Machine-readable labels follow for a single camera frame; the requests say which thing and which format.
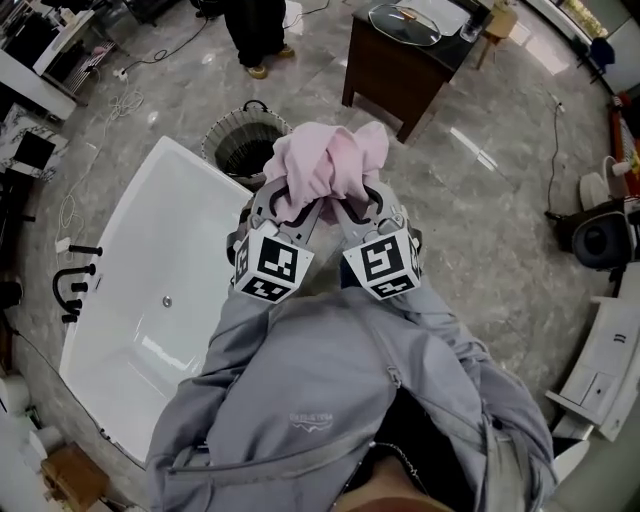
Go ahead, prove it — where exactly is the light wooden stool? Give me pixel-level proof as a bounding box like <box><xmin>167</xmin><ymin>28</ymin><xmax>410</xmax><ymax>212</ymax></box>
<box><xmin>474</xmin><ymin>0</ymin><xmax>519</xmax><ymax>71</ymax></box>

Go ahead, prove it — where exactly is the person's grey jacket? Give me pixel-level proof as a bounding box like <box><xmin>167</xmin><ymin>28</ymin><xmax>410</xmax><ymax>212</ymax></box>
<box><xmin>144</xmin><ymin>284</ymin><xmax>559</xmax><ymax>512</ymax></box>

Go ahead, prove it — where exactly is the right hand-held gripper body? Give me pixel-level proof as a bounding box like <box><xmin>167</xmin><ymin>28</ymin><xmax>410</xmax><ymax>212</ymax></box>
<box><xmin>342</xmin><ymin>214</ymin><xmax>424</xmax><ymax>302</ymax></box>

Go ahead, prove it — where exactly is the white floor cable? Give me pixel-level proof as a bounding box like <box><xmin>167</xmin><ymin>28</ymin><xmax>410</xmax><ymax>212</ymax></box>
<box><xmin>57</xmin><ymin>82</ymin><xmax>146</xmax><ymax>236</ymax></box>

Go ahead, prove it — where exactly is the dark wooden table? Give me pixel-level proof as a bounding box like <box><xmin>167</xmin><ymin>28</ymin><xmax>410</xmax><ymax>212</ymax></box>
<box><xmin>341</xmin><ymin>0</ymin><xmax>496</xmax><ymax>146</ymax></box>

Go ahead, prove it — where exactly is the white marble-pattern cabinet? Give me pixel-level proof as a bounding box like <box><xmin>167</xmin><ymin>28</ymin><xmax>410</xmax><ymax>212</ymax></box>
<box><xmin>0</xmin><ymin>102</ymin><xmax>71</xmax><ymax>181</ymax></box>

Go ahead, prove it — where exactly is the grey wicker laundry basket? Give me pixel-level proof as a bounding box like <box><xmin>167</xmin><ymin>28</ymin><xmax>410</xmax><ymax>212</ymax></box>
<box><xmin>201</xmin><ymin>99</ymin><xmax>294</xmax><ymax>190</ymax></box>

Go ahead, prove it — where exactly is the brown cardboard box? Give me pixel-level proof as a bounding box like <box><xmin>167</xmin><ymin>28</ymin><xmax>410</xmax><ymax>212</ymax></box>
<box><xmin>39</xmin><ymin>442</ymin><xmax>111</xmax><ymax>512</ymax></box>

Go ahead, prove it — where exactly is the white bathtub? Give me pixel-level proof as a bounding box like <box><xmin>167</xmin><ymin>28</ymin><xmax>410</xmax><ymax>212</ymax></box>
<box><xmin>58</xmin><ymin>135</ymin><xmax>255</xmax><ymax>464</ymax></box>

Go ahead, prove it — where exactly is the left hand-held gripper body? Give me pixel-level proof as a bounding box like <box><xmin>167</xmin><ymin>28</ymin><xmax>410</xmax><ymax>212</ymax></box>
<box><xmin>232</xmin><ymin>221</ymin><xmax>316</xmax><ymax>305</ymax></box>

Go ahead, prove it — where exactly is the light pink cloth garment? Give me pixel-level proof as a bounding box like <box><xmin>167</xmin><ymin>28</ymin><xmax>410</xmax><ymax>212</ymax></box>
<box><xmin>263</xmin><ymin>121</ymin><xmax>390</xmax><ymax>226</ymax></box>

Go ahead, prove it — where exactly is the black floor cable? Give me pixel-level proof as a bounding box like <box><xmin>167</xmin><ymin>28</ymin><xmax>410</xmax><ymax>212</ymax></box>
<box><xmin>544</xmin><ymin>92</ymin><xmax>567</xmax><ymax>217</ymax></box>

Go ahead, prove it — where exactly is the black round appliance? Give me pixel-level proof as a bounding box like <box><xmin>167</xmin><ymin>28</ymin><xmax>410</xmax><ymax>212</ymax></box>
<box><xmin>544</xmin><ymin>199</ymin><xmax>640</xmax><ymax>271</ymax></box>

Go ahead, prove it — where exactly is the oval glass lid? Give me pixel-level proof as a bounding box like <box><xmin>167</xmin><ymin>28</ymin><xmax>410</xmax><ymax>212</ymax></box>
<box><xmin>367</xmin><ymin>3</ymin><xmax>444</xmax><ymax>49</ymax></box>

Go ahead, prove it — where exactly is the person's black shirt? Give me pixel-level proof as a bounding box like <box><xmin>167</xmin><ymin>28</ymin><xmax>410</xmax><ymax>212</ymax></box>
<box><xmin>344</xmin><ymin>389</ymin><xmax>489</xmax><ymax>501</ymax></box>

